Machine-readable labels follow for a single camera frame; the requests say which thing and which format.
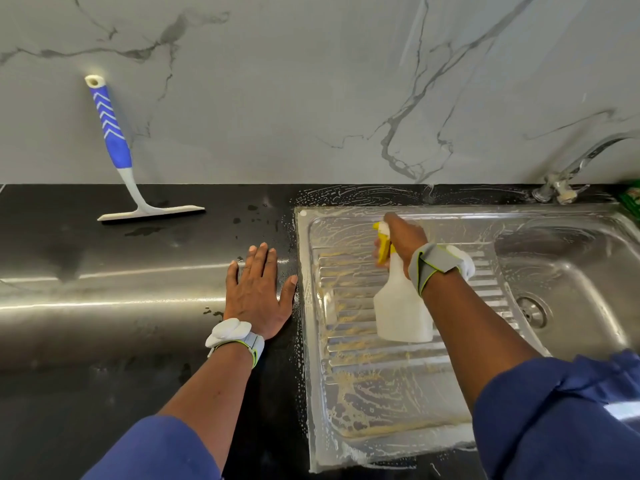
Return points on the person's left hand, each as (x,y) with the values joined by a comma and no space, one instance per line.
(258,300)

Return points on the person's right hand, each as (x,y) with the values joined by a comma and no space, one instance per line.
(405,240)

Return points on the white yellow spray bottle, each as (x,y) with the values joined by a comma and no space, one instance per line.
(402,310)

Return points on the stainless steel sink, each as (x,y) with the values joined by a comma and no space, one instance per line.
(580,265)

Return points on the person's right forearm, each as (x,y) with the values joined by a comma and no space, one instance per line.
(480,335)

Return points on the person's left forearm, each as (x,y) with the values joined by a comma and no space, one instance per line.
(210,405)

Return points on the white left wrist tracker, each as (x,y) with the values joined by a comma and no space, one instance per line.
(232,333)

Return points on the metal drain strainer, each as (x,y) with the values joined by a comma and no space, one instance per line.
(533,313)

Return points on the chrome faucet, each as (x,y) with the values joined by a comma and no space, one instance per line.
(570,175)

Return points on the blue white squeegee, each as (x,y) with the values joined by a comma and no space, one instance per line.
(115,140)

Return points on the green soap tray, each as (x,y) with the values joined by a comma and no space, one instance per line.
(630,200)

